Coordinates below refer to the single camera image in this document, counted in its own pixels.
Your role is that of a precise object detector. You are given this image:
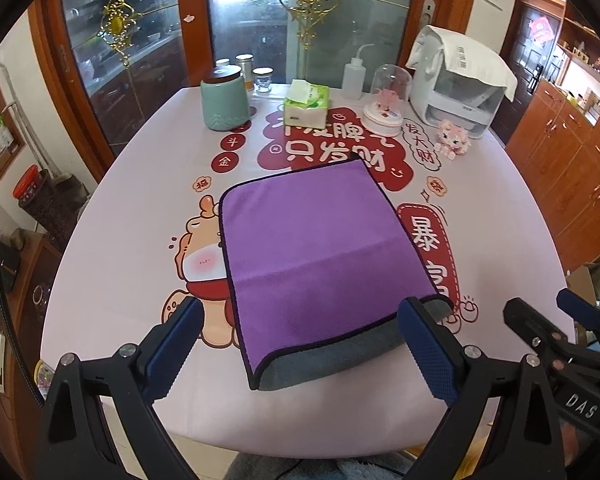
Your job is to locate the wooden cabinet wall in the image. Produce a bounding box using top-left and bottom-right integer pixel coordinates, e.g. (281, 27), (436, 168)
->
(506, 2), (600, 272)

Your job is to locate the green tissue pack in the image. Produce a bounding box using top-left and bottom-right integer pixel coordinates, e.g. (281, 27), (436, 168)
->
(283, 79), (329, 129)

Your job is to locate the pink plush toy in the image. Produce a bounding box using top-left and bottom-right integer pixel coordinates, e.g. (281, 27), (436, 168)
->
(434, 119), (470, 160)

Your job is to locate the glass jar metal lid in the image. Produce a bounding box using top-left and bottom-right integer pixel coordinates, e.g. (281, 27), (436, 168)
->
(236, 53), (254, 91)

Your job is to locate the small glass jar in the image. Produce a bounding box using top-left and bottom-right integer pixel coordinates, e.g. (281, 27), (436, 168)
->
(252, 67), (273, 94)

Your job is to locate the dark wooden entrance door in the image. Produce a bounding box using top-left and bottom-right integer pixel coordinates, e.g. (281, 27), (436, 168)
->
(491, 2), (559, 145)

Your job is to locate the white plastic appliance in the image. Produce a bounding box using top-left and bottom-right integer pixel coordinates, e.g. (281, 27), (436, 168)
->
(410, 39), (506, 139)

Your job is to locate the purple and grey towel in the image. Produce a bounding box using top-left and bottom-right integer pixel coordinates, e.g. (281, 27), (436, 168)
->
(220, 159), (453, 391)

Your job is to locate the white cloth cover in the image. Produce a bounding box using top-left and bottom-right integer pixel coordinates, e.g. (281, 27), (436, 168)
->
(405, 25), (517, 102)

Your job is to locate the glass dome ornament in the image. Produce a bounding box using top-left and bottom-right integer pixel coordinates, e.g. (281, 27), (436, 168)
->
(361, 64), (412, 138)

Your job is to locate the red basket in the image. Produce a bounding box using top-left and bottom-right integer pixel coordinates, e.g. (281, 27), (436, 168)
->
(12, 165), (43, 202)

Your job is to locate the green ceramic jar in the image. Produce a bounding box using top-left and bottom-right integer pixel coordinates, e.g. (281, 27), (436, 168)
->
(200, 65), (250, 131)

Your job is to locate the white squeeze bottle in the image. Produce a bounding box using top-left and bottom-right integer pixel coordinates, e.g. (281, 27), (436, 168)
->
(341, 44), (374, 101)

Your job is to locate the glass sliding door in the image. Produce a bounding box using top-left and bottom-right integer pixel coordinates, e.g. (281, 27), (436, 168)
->
(28, 0), (474, 179)

